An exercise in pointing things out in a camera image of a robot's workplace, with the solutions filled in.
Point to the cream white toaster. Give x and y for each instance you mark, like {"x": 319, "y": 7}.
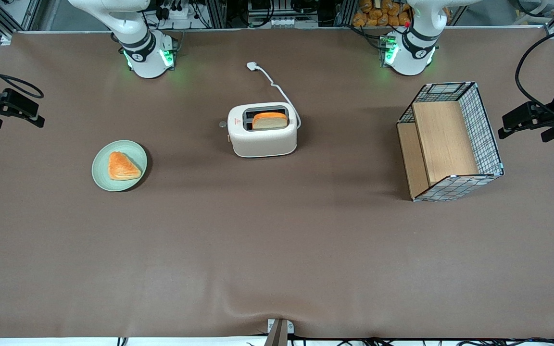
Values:
{"x": 265, "y": 142}

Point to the bread slice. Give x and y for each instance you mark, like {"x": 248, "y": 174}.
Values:
{"x": 270, "y": 120}

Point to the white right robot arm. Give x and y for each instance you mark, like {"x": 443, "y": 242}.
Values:
{"x": 144, "y": 53}

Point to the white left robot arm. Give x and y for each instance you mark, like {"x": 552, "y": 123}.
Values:
{"x": 411, "y": 53}

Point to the white power strip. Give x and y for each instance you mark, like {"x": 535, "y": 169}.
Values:
{"x": 177, "y": 11}

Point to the pale green plate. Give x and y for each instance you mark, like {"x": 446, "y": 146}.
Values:
{"x": 101, "y": 168}

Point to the triangular orange pastry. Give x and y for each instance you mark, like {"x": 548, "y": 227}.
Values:
{"x": 122, "y": 166}

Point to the grey electronics unit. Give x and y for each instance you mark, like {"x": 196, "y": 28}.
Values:
{"x": 282, "y": 12}

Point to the pile of orange bread rolls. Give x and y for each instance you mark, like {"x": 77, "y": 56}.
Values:
{"x": 380, "y": 14}

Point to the light wooden board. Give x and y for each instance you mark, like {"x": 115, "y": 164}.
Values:
{"x": 445, "y": 142}

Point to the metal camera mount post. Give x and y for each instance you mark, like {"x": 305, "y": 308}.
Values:
{"x": 278, "y": 332}

